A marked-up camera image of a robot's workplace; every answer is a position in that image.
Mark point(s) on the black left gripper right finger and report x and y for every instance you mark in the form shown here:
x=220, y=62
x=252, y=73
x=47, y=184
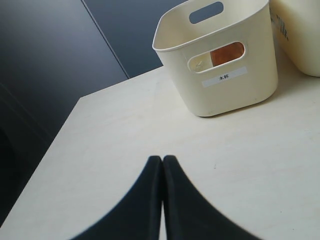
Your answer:
x=188, y=215

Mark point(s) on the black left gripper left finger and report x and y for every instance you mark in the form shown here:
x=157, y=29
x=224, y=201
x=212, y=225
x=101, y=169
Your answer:
x=137, y=216

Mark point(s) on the brown wooden cup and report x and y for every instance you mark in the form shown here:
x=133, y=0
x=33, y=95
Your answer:
x=227, y=53

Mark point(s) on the cream bin left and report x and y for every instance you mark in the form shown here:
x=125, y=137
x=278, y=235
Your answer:
x=186, y=34

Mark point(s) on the cream bin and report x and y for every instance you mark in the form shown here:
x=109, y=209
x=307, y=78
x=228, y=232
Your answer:
x=296, y=26
x=186, y=34

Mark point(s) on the cream bin middle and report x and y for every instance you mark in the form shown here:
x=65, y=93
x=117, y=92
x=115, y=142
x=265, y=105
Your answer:
x=296, y=26

